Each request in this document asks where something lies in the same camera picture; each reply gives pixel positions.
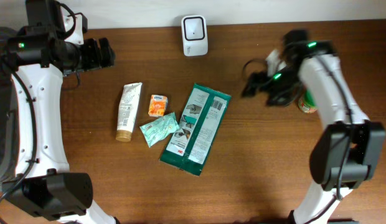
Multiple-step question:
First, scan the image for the grey plastic mesh basket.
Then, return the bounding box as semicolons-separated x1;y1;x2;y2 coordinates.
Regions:
0;27;18;192

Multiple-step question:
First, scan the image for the green lid jar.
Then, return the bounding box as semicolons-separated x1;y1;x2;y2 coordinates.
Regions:
298;90;317;113

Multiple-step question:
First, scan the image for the white cream tube gold cap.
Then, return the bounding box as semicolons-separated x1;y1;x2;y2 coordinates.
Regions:
115;82;143;142

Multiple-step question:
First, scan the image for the green wipes pack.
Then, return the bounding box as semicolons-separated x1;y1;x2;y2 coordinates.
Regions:
159;84;231;176

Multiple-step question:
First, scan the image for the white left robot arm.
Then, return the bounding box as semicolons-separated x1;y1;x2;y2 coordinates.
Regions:
1;1;117;223

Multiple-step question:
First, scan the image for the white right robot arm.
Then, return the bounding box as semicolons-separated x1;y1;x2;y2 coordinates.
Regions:
242;29;386;223

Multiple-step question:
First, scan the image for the orange Kleenex tissue pack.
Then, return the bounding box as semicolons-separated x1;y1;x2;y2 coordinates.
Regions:
148;95;168;117

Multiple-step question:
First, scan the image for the white barcode scanner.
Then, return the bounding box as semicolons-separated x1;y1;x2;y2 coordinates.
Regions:
181;15;209;57

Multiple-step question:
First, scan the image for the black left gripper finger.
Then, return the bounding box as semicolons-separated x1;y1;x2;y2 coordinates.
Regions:
100;57;115;68
99;37;115;57

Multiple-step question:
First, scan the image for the mint green tissue pack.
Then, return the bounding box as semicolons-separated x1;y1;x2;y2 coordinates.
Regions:
139;112;179;147

